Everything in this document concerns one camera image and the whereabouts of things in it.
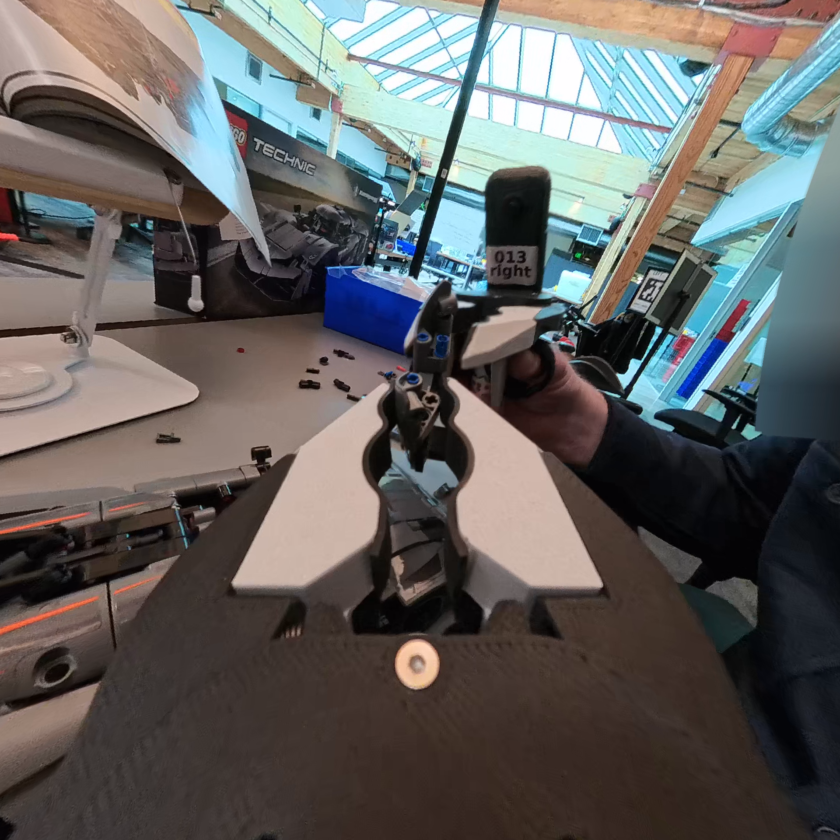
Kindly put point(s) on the open instruction booklet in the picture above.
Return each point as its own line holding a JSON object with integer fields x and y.
{"x": 131, "y": 52}

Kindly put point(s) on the fiducial tag sign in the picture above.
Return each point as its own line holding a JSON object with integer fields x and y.
{"x": 652, "y": 290}

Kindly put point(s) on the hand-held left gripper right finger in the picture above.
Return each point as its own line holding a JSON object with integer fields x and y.
{"x": 525, "y": 525}

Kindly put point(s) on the grey lego liftarm assembly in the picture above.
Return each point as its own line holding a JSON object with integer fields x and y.
{"x": 420, "y": 407}

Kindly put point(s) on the black office chair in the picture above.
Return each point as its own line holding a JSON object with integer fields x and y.
{"x": 709, "y": 420}

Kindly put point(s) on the black pole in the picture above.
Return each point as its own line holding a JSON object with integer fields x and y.
{"x": 459, "y": 131}

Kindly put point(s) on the scattered black lego pins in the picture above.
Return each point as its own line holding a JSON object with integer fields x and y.
{"x": 308, "y": 384}

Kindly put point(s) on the clear plastic bag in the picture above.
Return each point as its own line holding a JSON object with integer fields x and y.
{"x": 394, "y": 282}

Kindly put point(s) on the white book stand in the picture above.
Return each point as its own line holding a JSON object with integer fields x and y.
{"x": 131, "y": 394}

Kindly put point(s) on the grey lego car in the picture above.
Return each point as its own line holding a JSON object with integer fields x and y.
{"x": 65, "y": 525}

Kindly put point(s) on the lego set box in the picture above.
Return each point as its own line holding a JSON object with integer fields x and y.
{"x": 295, "y": 216}

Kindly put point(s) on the blue storage bin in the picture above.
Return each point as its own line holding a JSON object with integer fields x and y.
{"x": 361, "y": 308}

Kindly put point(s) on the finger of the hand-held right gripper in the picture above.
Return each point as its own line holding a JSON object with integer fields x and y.
{"x": 499, "y": 338}

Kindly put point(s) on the person's right forearm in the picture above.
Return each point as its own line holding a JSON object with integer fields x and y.
{"x": 689, "y": 472}

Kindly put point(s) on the dark grey lego fender piece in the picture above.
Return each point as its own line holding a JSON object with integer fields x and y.
{"x": 436, "y": 315}

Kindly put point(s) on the silver air duct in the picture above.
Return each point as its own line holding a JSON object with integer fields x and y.
{"x": 787, "y": 111}

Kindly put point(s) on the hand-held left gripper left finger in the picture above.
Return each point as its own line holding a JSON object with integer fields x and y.
{"x": 308, "y": 525}

